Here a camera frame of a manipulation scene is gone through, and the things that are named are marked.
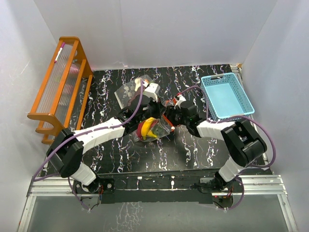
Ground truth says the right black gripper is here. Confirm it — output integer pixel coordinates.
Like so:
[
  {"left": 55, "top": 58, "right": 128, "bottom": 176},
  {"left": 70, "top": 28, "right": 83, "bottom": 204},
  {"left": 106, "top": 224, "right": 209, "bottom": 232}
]
[{"left": 157, "top": 105, "right": 189, "bottom": 127}]

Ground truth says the clear zip bag red slider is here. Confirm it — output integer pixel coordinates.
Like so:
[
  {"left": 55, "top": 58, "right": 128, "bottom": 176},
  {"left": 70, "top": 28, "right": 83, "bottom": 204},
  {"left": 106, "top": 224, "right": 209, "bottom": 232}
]
[{"left": 133, "top": 97, "right": 176, "bottom": 143}]

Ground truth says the yellow fake banana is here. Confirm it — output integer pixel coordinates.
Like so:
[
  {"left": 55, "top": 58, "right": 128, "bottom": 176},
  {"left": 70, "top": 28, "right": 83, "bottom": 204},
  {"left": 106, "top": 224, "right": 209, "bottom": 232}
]
[{"left": 140, "top": 117, "right": 159, "bottom": 140}]

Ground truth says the light blue plastic basket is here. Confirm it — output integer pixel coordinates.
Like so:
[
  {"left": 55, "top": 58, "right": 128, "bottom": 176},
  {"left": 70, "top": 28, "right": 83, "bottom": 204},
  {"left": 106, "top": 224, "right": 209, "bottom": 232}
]
[{"left": 201, "top": 72, "right": 255, "bottom": 121}]

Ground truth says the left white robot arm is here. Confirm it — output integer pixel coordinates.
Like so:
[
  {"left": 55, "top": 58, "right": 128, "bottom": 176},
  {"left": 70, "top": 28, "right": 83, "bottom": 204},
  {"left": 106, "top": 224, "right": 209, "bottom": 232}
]
[{"left": 47, "top": 96, "right": 166, "bottom": 193}]

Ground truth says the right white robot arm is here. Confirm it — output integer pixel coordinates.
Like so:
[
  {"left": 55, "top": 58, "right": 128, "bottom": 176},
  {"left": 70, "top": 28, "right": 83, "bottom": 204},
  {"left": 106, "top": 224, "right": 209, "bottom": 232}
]
[{"left": 164, "top": 102, "right": 267, "bottom": 192}]

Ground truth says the clear bag with green leaf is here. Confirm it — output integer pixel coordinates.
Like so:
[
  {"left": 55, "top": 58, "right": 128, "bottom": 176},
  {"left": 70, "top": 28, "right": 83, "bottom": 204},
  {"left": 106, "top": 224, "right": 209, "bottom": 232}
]
[{"left": 114, "top": 75, "right": 155, "bottom": 109}]

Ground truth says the orange wooden rack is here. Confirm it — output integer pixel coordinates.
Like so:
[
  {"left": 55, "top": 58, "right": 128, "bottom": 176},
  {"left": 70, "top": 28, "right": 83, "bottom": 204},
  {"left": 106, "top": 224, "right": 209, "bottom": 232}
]
[{"left": 28, "top": 37, "right": 93, "bottom": 145}]

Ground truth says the pink white marker pen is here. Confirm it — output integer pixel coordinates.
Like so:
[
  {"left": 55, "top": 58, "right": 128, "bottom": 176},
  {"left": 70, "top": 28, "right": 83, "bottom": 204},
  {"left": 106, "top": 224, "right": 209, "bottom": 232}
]
[{"left": 54, "top": 42, "right": 65, "bottom": 63}]

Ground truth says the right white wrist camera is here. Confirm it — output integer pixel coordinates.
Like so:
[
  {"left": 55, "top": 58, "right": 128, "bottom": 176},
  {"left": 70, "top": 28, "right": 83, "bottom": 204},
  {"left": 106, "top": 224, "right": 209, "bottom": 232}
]
[{"left": 173, "top": 94, "right": 186, "bottom": 108}]

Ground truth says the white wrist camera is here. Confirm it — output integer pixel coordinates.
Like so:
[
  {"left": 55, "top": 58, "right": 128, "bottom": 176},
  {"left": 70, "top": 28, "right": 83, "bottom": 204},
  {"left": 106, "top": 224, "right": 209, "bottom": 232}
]
[
  {"left": 173, "top": 94, "right": 186, "bottom": 108},
  {"left": 143, "top": 83, "right": 160, "bottom": 102}
]

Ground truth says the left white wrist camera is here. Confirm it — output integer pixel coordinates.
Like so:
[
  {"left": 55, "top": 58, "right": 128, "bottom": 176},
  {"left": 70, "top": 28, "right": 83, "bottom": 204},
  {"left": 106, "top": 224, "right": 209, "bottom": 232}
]
[{"left": 143, "top": 83, "right": 160, "bottom": 102}]

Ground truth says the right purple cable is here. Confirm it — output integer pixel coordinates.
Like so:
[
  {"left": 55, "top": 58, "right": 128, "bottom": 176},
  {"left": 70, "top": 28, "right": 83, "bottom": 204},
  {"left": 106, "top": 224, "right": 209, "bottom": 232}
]
[{"left": 178, "top": 86, "right": 276, "bottom": 167}]

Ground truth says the purple cable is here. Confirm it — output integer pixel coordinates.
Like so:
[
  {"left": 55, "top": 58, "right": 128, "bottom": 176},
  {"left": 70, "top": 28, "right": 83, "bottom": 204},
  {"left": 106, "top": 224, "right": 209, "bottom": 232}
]
[
  {"left": 178, "top": 86, "right": 276, "bottom": 167},
  {"left": 31, "top": 79, "right": 145, "bottom": 182}
]

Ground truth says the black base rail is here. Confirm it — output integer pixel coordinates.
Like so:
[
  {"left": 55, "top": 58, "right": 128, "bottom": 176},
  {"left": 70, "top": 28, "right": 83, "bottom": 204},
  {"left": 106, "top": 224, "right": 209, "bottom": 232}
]
[{"left": 73, "top": 169, "right": 244, "bottom": 209}]

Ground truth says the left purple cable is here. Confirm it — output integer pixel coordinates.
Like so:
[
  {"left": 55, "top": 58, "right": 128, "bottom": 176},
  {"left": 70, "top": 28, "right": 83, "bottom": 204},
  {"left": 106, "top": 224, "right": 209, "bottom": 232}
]
[{"left": 31, "top": 79, "right": 145, "bottom": 182}]

